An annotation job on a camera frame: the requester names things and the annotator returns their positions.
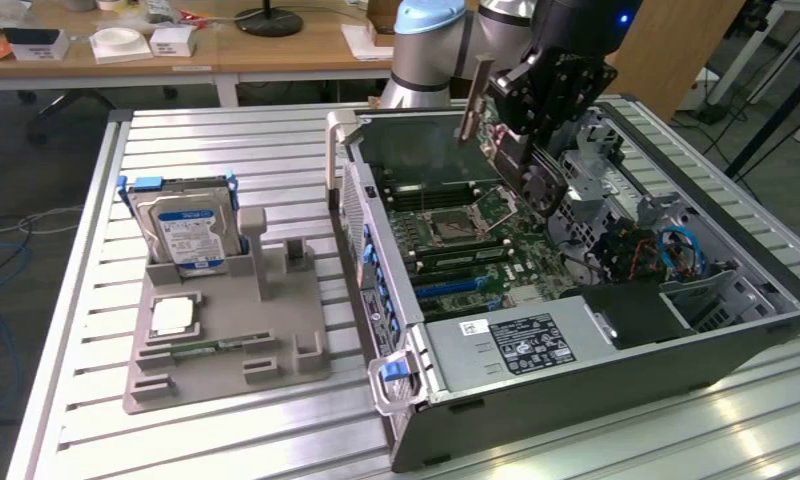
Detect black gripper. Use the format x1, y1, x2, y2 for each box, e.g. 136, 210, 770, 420
491, 0, 646, 139

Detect brown cardboard box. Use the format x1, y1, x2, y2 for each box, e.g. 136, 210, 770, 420
366, 0, 406, 36

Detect black Nvidia graphics card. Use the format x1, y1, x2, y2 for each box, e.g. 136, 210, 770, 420
457, 52, 570, 220

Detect open black PC case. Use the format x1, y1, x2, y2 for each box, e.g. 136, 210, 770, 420
325, 94, 800, 474

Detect blue expansion slot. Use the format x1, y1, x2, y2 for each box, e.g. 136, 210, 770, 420
415, 276, 494, 300

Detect metal disk bay cage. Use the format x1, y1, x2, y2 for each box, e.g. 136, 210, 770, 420
553, 147, 643, 241

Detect white box with dark top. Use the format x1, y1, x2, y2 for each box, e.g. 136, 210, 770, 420
3, 27, 72, 62

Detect CPU socket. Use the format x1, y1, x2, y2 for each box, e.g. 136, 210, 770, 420
426, 208, 490, 247

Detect blue floor cable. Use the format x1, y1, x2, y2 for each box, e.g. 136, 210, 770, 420
0, 219, 32, 426

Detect white papers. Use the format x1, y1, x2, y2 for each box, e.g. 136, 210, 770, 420
342, 23, 397, 62

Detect black chair base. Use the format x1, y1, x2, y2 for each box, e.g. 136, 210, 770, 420
23, 89, 119, 146

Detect hard disk in blue carrier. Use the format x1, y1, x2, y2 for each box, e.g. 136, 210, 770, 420
116, 172, 252, 279

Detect silver CPU chip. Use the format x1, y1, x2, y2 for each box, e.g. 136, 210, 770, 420
148, 297, 199, 338

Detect metal socket cover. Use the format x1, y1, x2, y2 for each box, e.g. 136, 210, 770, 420
470, 183, 523, 236

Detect blue disk wire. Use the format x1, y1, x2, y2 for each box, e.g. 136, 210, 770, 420
658, 224, 710, 282

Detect black installed RAM stick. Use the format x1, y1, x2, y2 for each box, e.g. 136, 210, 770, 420
414, 245, 513, 274

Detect black round lamp base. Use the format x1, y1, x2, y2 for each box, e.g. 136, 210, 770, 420
234, 0, 307, 38

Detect grey printed parts rack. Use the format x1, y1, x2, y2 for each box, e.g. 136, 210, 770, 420
120, 205, 335, 416

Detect grey power supply unit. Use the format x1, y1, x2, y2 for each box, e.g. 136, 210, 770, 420
417, 297, 621, 395

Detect green RAM stick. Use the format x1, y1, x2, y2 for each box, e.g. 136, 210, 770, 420
170, 337, 250, 354

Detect wooden desk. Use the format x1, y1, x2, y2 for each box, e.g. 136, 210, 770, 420
0, 0, 402, 109

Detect wooden cabinet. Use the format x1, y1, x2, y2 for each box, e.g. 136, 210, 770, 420
599, 0, 749, 121

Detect white box with round insert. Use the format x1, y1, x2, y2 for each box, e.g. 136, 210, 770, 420
88, 27, 156, 65

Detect green motherboard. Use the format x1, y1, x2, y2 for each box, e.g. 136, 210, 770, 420
378, 167, 579, 324

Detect small white labelled box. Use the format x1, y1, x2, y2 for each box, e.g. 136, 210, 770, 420
148, 25, 199, 58

